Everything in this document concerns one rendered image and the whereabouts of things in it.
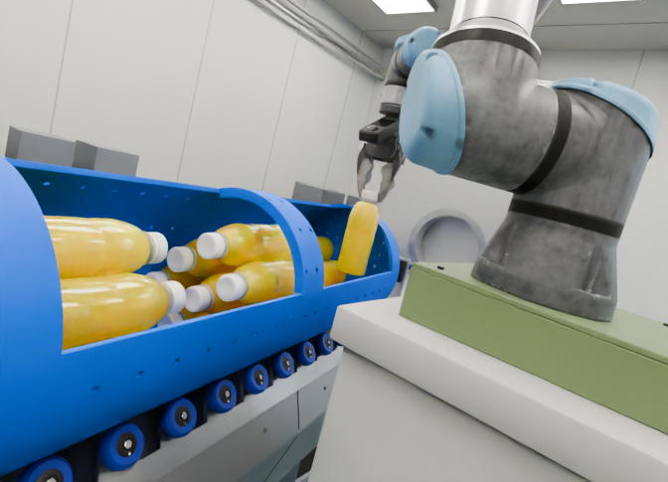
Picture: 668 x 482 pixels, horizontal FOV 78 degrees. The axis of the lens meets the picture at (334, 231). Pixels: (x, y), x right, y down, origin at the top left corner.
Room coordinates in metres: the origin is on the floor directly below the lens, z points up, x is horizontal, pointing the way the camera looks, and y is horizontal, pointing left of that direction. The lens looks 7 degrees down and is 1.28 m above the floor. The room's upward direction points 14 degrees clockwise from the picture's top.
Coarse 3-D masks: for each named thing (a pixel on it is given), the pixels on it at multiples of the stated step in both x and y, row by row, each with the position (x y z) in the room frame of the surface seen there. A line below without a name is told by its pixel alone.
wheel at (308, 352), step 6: (300, 342) 0.74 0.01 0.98; (306, 342) 0.74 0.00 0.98; (300, 348) 0.72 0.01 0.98; (306, 348) 0.73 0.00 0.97; (312, 348) 0.75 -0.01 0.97; (300, 354) 0.71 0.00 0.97; (306, 354) 0.72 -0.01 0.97; (312, 354) 0.74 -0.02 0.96; (300, 360) 0.71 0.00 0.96; (306, 360) 0.71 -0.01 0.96; (312, 360) 0.73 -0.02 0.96
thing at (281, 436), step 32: (288, 352) 0.80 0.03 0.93; (320, 384) 0.78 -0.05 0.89; (256, 416) 0.59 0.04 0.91; (288, 416) 0.67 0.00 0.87; (320, 416) 0.77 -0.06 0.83; (64, 448) 0.42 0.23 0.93; (96, 448) 0.43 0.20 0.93; (224, 448) 0.53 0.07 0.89; (256, 448) 0.58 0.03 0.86; (288, 448) 0.70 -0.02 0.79; (0, 480) 0.36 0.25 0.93; (160, 480) 0.43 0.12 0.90; (192, 480) 0.47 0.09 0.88; (224, 480) 0.52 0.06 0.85; (256, 480) 0.64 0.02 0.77
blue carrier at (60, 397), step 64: (0, 192) 0.29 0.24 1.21; (64, 192) 0.50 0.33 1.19; (128, 192) 0.56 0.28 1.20; (192, 192) 0.64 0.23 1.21; (256, 192) 0.65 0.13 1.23; (0, 256) 0.26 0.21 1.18; (320, 256) 0.65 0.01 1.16; (384, 256) 1.02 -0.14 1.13; (0, 320) 0.25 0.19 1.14; (192, 320) 0.40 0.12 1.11; (256, 320) 0.50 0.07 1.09; (320, 320) 0.68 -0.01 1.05; (0, 384) 0.25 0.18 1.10; (64, 384) 0.29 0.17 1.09; (128, 384) 0.34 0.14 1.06; (192, 384) 0.44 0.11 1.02; (0, 448) 0.26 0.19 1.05
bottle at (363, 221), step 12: (360, 204) 0.93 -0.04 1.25; (372, 204) 0.94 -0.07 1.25; (360, 216) 0.92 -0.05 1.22; (372, 216) 0.92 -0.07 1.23; (348, 228) 0.93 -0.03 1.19; (360, 228) 0.92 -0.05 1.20; (372, 228) 0.92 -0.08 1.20; (348, 240) 0.93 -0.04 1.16; (360, 240) 0.92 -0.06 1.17; (372, 240) 0.93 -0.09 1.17; (348, 252) 0.92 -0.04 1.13; (360, 252) 0.92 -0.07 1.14; (348, 264) 0.92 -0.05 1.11; (360, 264) 0.92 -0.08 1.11
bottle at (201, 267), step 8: (192, 248) 0.63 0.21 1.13; (200, 256) 0.63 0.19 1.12; (192, 264) 0.63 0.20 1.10; (200, 264) 0.63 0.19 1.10; (208, 264) 0.64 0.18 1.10; (216, 264) 0.65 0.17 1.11; (224, 264) 0.67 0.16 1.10; (192, 272) 0.64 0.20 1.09; (200, 272) 0.64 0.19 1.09; (208, 272) 0.65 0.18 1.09; (216, 272) 0.66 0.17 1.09
